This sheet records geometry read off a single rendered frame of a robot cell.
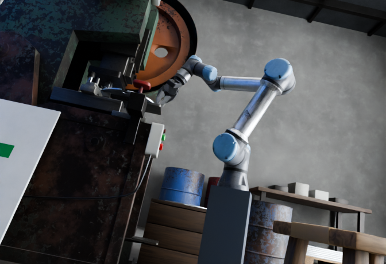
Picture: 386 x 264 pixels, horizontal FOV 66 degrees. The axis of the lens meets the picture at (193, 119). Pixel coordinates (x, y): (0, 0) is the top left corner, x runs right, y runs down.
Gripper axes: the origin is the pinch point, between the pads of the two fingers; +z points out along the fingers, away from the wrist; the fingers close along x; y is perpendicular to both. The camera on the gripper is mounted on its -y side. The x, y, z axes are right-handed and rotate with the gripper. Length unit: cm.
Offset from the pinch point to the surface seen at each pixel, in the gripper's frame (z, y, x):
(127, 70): -3.9, -3.7, 22.4
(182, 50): -50, 33, 18
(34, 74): 28, -23, 43
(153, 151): 24.0, -27.3, -16.6
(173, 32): -60, 37, 32
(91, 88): 18.2, -23.7, 21.1
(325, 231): 25, -87, -59
